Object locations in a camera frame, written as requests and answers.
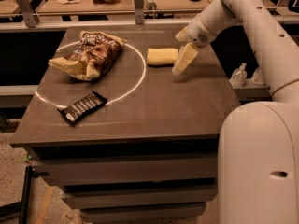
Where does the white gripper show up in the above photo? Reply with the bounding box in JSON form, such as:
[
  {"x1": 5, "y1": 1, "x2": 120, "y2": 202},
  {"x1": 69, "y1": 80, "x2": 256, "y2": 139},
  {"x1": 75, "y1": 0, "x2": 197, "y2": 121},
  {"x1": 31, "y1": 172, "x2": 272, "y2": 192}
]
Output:
[{"x1": 172, "y1": 15, "x2": 217, "y2": 76}]

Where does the yellow sponge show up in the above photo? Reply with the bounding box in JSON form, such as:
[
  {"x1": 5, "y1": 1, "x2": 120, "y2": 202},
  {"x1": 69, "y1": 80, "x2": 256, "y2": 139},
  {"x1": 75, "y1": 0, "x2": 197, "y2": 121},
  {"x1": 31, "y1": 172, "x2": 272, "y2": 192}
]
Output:
[{"x1": 147, "y1": 48, "x2": 178, "y2": 66}]

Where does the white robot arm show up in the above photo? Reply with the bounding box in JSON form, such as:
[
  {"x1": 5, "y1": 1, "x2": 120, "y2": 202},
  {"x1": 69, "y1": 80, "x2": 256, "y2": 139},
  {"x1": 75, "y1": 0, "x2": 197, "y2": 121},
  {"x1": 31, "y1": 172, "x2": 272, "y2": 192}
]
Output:
[{"x1": 176, "y1": 0, "x2": 299, "y2": 224}]

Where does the brown chip bag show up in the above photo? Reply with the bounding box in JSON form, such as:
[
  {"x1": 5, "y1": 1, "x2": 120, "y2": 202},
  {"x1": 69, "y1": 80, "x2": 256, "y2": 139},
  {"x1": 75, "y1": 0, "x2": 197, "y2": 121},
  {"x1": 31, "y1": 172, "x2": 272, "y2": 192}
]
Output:
[{"x1": 48, "y1": 31, "x2": 126, "y2": 81}]

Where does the white power strip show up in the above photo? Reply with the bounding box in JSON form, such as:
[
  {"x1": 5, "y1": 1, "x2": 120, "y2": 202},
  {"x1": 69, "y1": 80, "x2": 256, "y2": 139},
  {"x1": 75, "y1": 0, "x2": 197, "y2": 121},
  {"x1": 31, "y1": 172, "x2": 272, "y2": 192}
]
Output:
[{"x1": 144, "y1": 0, "x2": 157, "y2": 10}]

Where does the grey drawer cabinet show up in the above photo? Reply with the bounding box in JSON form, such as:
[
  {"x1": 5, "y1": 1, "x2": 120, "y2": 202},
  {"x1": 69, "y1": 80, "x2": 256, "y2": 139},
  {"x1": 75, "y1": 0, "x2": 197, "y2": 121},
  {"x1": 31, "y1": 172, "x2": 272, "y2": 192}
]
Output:
[{"x1": 11, "y1": 25, "x2": 238, "y2": 223}]

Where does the black candy bar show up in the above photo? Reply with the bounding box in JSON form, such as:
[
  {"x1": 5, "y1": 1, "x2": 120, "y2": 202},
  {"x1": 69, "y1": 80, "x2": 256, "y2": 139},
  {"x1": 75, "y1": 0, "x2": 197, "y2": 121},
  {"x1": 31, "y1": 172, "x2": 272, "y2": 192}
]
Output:
[{"x1": 59, "y1": 91, "x2": 107, "y2": 126}]

